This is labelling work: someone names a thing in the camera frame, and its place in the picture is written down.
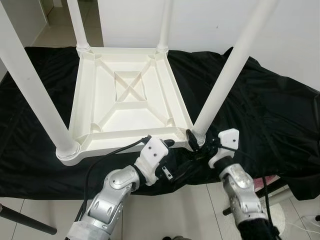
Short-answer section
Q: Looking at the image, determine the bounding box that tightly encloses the black metal frame bar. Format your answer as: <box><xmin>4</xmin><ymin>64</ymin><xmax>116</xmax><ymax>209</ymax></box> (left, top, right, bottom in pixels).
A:
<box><xmin>222</xmin><ymin>187</ymin><xmax>291</xmax><ymax>216</ymax></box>
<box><xmin>0</xmin><ymin>202</ymin><xmax>58</xmax><ymax>236</ymax></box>

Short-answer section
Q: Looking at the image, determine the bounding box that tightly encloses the white plastic table leg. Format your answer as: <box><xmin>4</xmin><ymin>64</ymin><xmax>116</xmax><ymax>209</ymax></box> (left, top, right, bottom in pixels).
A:
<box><xmin>192</xmin><ymin>0</ymin><xmax>280</xmax><ymax>140</ymax></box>
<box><xmin>66</xmin><ymin>0</ymin><xmax>92</xmax><ymax>53</ymax></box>
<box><xmin>0</xmin><ymin>0</ymin><xmax>81</xmax><ymax>160</ymax></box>
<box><xmin>156</xmin><ymin>0</ymin><xmax>174</xmax><ymax>52</ymax></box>

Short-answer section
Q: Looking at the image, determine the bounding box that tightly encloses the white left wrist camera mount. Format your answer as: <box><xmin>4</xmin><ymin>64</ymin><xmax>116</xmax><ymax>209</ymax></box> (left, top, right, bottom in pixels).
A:
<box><xmin>134</xmin><ymin>137</ymin><xmax>170</xmax><ymax>187</ymax></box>

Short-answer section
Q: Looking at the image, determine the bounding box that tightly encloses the black nylon cloth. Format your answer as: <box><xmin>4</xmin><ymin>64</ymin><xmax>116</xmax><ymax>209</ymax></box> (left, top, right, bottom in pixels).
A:
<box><xmin>0</xmin><ymin>46</ymin><xmax>320</xmax><ymax>201</ymax></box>

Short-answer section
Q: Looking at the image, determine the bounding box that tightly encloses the white plastic table top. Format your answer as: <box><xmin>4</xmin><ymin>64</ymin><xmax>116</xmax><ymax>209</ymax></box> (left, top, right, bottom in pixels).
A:
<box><xmin>56</xmin><ymin>46</ymin><xmax>201</xmax><ymax>166</ymax></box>

